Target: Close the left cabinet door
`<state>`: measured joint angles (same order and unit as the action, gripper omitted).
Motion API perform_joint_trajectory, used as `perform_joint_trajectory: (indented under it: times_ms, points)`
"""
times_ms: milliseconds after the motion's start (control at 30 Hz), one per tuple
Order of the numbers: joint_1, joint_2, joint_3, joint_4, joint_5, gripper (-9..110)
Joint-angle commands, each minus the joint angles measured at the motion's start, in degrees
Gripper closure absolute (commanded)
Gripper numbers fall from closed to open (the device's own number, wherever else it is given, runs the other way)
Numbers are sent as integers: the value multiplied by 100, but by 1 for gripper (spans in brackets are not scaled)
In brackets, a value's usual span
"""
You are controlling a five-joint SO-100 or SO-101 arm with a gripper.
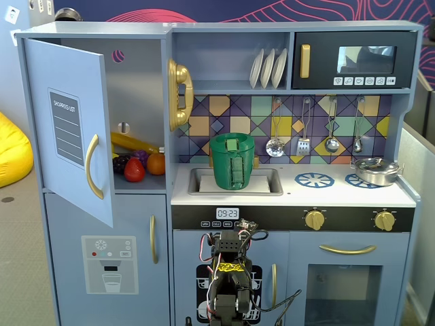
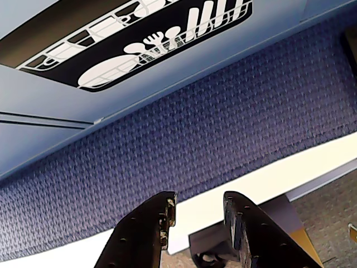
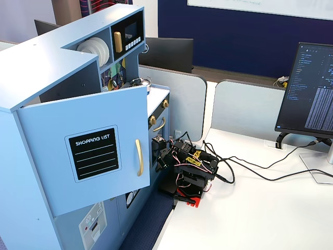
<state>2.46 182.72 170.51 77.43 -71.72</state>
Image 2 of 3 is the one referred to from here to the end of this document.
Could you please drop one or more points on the dark brown object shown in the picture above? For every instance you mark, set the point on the dark brown object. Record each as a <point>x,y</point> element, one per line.
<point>351,42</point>

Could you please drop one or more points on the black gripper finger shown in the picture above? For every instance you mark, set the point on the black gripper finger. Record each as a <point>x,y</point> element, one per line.
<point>259,240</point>
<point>134,240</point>

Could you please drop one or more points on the small tan metal object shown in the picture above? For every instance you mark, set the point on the small tan metal object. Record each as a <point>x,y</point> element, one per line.
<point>352,231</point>

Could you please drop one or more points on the dishwasher door with dish print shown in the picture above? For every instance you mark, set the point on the dishwasher door with dish print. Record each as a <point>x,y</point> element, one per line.
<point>173,75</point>

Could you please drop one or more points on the light blue toy kitchen body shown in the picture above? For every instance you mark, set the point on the light blue toy kitchen body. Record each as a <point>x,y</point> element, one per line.
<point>42,145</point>

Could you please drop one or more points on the blue woven carpet mat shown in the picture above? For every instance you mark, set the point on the blue woven carpet mat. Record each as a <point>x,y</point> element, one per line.
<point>195,134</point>

